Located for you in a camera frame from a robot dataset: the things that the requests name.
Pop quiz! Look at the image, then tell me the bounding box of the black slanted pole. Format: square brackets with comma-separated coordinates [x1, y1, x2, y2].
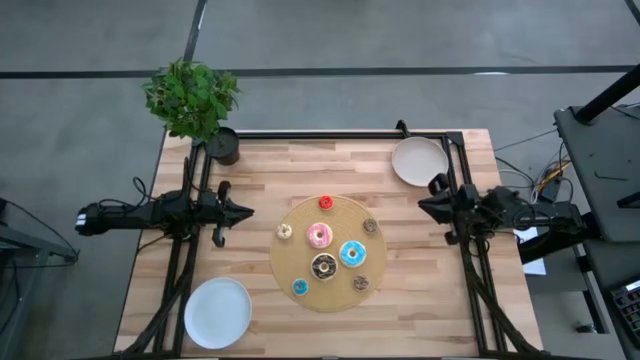
[574, 63, 640, 125]

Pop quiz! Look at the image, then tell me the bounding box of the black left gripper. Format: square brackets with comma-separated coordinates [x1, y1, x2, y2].
[202, 180, 256, 249]

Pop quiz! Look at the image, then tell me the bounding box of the green leafy plant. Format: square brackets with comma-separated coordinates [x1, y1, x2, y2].
[141, 57, 242, 144]

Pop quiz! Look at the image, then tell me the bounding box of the large pink frosted donut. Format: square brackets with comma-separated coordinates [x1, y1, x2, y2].
[306, 222, 334, 250]

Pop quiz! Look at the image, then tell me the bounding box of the black aluminium table frame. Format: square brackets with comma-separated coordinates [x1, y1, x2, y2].
[112, 130, 546, 360]

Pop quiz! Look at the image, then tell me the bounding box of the black plant pot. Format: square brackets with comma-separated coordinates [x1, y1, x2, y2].
[204, 126, 241, 167]

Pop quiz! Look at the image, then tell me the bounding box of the large chocolate frosted donut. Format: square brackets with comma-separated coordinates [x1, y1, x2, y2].
[310, 252, 339, 282]

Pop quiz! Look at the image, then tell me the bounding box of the dark grey equipment cart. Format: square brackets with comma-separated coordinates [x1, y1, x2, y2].
[553, 102, 640, 360]

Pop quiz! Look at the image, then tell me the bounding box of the black stand beam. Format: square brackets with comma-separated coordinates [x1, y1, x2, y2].
[519, 227, 601, 265]

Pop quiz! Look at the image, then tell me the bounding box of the white paper sheet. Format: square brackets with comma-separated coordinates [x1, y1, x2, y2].
[513, 227, 548, 277]

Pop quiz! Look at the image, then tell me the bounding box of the beige round plate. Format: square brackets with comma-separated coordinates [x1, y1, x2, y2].
[391, 136, 450, 188]

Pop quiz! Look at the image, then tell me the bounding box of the black backlit keyboard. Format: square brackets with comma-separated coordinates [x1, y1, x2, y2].
[610, 279, 640, 344]

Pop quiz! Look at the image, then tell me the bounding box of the large blue frosted donut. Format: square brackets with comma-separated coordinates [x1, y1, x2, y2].
[339, 240, 368, 268]

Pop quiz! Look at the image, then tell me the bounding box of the white round plate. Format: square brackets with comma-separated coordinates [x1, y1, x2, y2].
[183, 276, 253, 351]

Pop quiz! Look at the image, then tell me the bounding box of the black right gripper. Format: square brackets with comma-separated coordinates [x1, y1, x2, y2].
[417, 173, 476, 246]

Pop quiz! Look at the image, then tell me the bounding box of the round woven straw placemat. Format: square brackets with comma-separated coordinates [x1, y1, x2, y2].
[269, 194, 389, 314]

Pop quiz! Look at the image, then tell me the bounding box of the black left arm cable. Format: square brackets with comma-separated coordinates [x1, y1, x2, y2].
[97, 176, 166, 209]

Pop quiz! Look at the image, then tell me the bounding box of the black power adapter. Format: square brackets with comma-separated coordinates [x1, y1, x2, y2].
[543, 178, 564, 201]

